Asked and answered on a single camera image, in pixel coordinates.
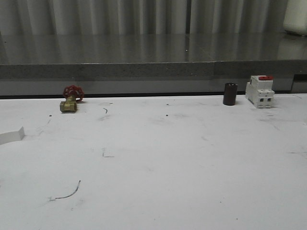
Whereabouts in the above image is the dark brown cylindrical capacitor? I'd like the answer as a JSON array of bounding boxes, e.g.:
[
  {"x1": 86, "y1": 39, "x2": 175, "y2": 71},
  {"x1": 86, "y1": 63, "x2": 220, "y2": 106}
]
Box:
[{"x1": 223, "y1": 83, "x2": 238, "y2": 106}]

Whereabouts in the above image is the white circuit breaker red switch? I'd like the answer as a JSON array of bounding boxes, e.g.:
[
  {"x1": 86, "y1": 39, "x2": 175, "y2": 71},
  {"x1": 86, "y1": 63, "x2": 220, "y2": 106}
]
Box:
[{"x1": 245, "y1": 75, "x2": 275, "y2": 108}]

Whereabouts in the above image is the white half-ring pipe clamp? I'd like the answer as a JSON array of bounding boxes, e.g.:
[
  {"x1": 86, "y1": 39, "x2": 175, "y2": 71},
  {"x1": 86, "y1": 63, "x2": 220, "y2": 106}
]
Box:
[{"x1": 0, "y1": 126, "x2": 25, "y2": 145}]

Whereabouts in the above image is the brass valve with red handwheel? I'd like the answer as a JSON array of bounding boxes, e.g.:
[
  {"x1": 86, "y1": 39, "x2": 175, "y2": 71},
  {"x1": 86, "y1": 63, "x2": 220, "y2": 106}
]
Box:
[{"x1": 59, "y1": 85, "x2": 84, "y2": 113}]

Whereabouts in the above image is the white container on counter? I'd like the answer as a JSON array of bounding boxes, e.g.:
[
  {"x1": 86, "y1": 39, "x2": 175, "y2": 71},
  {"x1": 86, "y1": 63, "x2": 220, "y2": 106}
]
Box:
[{"x1": 283, "y1": 0, "x2": 307, "y2": 36}]

